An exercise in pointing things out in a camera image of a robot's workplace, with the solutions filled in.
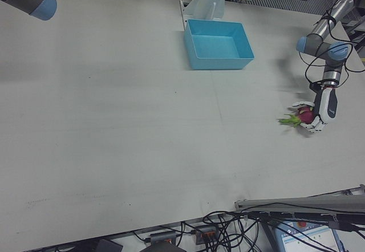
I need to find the red dragon fruit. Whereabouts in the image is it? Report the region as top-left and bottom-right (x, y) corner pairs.
(278, 105), (316, 128)

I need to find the robot teach pendant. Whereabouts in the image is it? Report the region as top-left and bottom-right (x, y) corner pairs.
(274, 218), (344, 252)

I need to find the aluminium frame rail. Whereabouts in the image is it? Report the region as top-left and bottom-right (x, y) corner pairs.
(234, 184), (365, 217)

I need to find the grey usb hub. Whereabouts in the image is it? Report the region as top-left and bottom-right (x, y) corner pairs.
(144, 230), (179, 246)

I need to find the black box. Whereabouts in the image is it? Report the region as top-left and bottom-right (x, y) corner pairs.
(96, 238), (124, 252)

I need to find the hub with orange ports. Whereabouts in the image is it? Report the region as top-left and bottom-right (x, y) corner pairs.
(194, 225), (219, 245)

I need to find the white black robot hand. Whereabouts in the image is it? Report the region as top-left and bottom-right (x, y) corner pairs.
(291, 86), (339, 135)

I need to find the black cable bundle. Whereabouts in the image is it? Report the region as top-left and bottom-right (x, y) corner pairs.
(131, 209), (286, 252)

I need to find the light blue plastic bin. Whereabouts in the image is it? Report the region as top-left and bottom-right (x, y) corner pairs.
(183, 19), (255, 71)

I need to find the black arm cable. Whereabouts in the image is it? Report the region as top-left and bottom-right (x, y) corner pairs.
(304, 0), (365, 85)

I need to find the white stand base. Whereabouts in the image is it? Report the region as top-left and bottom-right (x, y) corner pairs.
(179, 0), (234, 22)

